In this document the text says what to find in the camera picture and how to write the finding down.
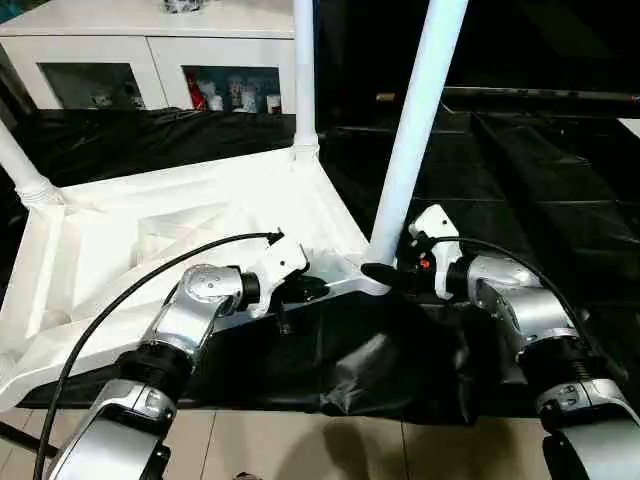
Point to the white plastic table leg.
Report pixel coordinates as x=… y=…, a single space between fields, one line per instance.
x=20 y=160
x=415 y=125
x=305 y=75

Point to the white plastic table top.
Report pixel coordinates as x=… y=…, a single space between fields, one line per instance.
x=150 y=210

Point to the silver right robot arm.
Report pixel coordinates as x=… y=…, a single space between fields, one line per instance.
x=530 y=305

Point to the black mat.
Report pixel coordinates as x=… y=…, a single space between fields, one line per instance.
x=500 y=200

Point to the black box with gold label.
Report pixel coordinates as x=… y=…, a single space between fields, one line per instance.
x=385 y=96

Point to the small white cup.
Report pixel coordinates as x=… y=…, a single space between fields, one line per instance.
x=274 y=105

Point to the black rounded object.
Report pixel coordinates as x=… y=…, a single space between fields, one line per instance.
x=247 y=476

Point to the patterned white cup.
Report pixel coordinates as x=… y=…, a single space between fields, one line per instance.
x=250 y=100

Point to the plain white cup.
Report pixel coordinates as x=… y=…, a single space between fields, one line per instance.
x=216 y=104

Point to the dark long bar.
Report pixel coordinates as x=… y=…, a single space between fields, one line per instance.
x=540 y=95

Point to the white flat board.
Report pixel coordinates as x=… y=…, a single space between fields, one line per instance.
x=630 y=125

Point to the white figurine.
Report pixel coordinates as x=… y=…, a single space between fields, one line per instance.
x=103 y=98

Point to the white cabinet with glass doors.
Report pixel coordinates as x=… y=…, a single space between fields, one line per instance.
x=125 y=40

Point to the dark crumpled bundle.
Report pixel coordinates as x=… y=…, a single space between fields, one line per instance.
x=182 y=6

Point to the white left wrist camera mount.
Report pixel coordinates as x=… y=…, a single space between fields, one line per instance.
x=280 y=260

